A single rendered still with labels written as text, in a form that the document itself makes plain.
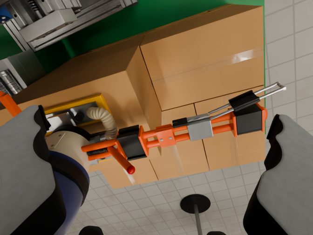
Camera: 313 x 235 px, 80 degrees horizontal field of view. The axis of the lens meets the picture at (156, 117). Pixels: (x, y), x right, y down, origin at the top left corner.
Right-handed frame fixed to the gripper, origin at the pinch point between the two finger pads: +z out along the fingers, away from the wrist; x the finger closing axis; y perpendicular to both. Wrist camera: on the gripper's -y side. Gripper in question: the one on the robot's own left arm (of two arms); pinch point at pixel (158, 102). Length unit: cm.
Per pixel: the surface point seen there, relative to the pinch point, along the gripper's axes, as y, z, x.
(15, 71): 28, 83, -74
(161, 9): 0, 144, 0
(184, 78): 30, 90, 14
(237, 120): 22.4, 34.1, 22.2
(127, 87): 20, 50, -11
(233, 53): 16, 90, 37
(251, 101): 16.3, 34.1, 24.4
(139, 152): 36, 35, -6
